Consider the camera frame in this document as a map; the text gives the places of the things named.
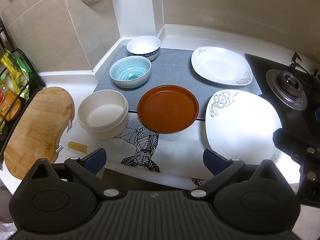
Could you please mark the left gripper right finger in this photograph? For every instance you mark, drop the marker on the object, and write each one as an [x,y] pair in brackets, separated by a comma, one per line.
[224,171]

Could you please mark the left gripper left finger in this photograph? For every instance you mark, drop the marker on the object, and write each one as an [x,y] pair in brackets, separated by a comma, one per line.
[84,171]

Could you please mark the white floral plate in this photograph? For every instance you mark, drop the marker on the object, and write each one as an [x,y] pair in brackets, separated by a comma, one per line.
[222,66]
[240,124]

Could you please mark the cream ribbed bowl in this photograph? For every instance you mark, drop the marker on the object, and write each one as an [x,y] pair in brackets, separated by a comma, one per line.
[104,114]

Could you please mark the light blue glazed bowl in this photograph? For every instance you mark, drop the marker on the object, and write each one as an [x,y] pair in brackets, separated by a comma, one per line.
[131,71]

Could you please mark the white bowl blue pattern rim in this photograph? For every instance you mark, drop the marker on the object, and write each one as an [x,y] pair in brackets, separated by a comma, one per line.
[146,46]

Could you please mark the small yellow scraper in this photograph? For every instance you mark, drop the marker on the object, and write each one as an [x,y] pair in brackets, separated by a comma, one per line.
[77,146]

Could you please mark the white mat geometric print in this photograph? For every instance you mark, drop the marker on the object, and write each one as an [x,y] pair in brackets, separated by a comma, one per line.
[170,159]

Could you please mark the wooden cutting board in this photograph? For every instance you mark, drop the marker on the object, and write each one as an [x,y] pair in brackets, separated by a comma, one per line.
[39,130]

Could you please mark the black gas stove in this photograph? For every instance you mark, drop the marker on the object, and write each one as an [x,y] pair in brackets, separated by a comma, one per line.
[293,92]

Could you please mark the brown round plate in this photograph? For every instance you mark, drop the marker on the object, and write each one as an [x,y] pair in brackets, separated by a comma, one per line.
[168,109]

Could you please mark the orange labelled bottle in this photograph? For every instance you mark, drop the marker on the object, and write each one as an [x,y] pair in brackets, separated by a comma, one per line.
[7,105]

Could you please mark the black storage rack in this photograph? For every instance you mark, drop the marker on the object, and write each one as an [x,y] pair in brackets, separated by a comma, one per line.
[7,127]

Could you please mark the grey dish mat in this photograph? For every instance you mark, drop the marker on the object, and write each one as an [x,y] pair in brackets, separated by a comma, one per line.
[173,67]

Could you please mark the green yellow snack bag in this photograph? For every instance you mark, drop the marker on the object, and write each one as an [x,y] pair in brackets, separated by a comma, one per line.
[19,73]

